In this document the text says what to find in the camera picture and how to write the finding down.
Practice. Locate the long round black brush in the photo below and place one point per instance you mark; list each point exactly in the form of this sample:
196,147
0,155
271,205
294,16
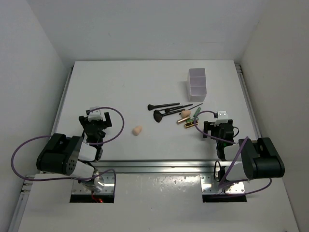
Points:
152,107

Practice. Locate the medium black brush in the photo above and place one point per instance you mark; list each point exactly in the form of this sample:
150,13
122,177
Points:
172,112

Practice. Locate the small black brush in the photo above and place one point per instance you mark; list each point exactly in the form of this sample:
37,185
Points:
176,108

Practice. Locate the black fan brush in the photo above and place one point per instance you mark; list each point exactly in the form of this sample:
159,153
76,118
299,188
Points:
157,116

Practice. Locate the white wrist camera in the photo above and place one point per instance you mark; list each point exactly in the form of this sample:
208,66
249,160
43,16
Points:
94,114
221,117

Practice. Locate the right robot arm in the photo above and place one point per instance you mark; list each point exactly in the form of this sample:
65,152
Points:
260,158

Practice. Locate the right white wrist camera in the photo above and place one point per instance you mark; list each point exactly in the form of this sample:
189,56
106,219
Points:
221,117

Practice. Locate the aluminium rail front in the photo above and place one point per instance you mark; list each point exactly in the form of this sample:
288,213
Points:
156,166

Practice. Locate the black gold lipstick case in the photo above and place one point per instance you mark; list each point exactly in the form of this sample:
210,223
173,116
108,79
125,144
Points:
190,124

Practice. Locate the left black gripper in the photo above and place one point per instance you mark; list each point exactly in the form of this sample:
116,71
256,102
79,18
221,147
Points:
106,123

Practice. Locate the gold lipstick tube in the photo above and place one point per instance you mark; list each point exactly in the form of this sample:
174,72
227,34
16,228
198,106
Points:
182,120

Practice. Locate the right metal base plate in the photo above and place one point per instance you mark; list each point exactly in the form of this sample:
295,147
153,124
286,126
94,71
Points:
209,186

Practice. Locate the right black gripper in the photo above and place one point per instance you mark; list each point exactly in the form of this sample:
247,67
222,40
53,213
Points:
210,126

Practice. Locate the metal base plate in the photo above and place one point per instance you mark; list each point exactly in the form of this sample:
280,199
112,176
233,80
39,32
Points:
102,185
209,186

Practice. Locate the green mascara tube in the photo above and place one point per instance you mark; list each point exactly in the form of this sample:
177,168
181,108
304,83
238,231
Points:
197,112

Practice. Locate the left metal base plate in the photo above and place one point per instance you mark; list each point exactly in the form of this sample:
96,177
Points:
102,185

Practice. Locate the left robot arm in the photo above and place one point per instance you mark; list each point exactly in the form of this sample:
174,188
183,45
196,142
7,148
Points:
71,156

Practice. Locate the white three-compartment organizer box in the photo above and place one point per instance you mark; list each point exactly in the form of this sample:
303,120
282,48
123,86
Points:
196,85

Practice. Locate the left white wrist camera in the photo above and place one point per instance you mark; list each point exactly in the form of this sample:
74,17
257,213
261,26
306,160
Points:
94,114

